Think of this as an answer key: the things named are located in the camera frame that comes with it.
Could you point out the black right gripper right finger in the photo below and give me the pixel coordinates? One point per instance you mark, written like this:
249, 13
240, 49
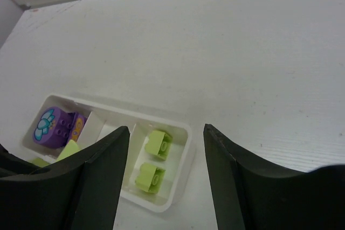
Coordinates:
250, 192

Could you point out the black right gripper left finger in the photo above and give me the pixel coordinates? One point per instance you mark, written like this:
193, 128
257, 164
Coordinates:
79, 192

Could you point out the light green lego slide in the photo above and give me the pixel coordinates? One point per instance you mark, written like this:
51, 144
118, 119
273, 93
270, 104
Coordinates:
70, 149

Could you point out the light green lego brick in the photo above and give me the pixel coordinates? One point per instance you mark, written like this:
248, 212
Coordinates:
150, 178
159, 143

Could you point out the purple flower lego block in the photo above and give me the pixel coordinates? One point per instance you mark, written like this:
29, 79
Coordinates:
56, 127

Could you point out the white three-compartment tray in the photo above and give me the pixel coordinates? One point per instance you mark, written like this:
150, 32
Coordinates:
101, 121

